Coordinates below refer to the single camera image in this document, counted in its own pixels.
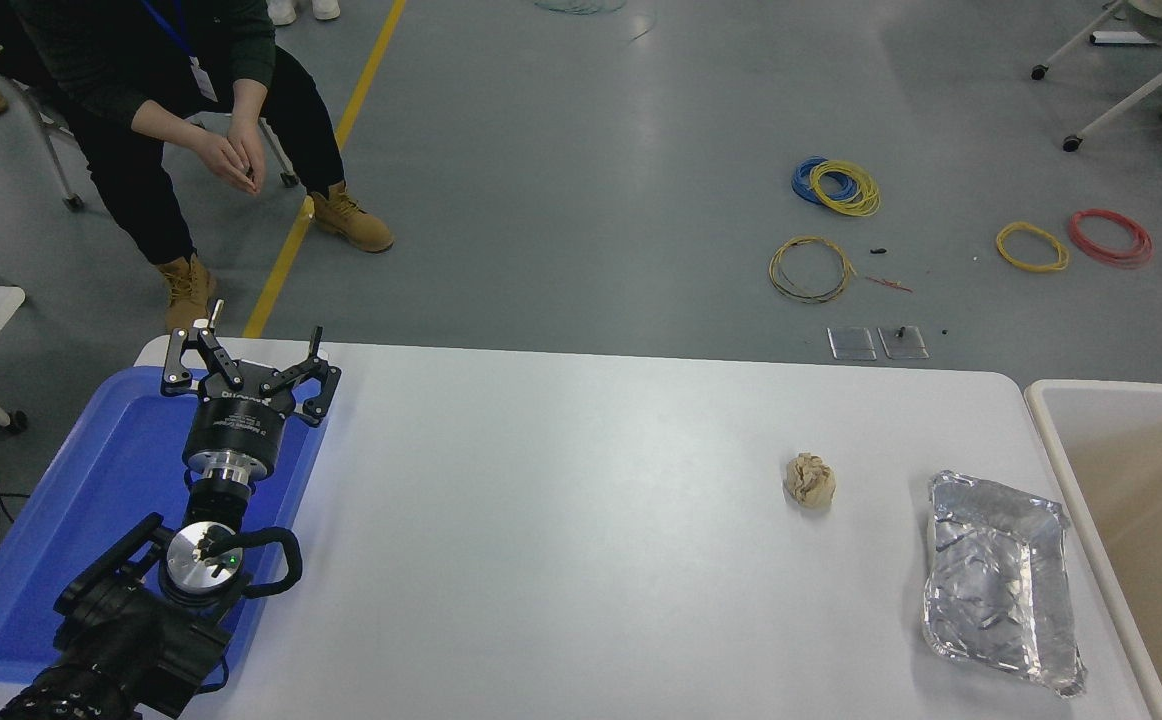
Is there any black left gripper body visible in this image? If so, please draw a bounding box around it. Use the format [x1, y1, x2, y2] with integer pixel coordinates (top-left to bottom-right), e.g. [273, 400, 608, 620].
[184, 372, 294, 473]

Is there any person's right hand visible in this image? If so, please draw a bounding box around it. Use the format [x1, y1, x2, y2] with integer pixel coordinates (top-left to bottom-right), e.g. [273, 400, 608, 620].
[187, 128, 260, 197]

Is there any person's left hand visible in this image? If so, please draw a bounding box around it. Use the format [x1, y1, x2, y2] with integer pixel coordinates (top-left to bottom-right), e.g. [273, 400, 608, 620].
[229, 112, 268, 191]

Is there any blue plastic tray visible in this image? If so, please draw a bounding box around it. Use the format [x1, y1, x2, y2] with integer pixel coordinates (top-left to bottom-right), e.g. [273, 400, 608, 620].
[0, 365, 332, 686]

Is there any grey wheeled chair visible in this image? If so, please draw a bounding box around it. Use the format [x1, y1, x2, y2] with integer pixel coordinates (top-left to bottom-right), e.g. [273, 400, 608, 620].
[0, 40, 299, 211]

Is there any crumpled tan paper ball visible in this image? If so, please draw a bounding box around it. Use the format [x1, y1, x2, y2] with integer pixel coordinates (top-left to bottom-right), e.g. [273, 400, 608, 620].
[784, 453, 838, 510]

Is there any clear floor plate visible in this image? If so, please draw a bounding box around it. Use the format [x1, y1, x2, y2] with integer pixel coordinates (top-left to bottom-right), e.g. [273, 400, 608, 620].
[878, 325, 930, 361]
[828, 327, 879, 362]

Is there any crumpled silver foil tray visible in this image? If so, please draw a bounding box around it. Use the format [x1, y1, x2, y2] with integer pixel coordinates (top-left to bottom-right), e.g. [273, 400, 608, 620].
[923, 472, 1088, 699]

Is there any large pale bin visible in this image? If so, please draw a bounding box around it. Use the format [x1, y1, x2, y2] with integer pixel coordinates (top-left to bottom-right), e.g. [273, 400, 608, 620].
[1026, 380, 1162, 720]

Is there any white-framed wheeled chair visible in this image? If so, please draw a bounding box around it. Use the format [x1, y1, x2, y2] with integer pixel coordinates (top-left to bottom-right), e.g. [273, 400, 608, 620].
[1031, 0, 1162, 153]

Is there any dark yellow wire coil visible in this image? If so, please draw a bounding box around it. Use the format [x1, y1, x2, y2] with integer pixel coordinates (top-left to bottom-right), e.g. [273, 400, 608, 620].
[768, 235, 857, 304]

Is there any blue wire coil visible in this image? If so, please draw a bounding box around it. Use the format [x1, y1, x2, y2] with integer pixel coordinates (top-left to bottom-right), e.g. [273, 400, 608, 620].
[791, 156, 857, 208]

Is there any red wire coil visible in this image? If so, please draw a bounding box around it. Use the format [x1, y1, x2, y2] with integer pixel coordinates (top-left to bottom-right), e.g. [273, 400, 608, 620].
[1069, 208, 1154, 269]

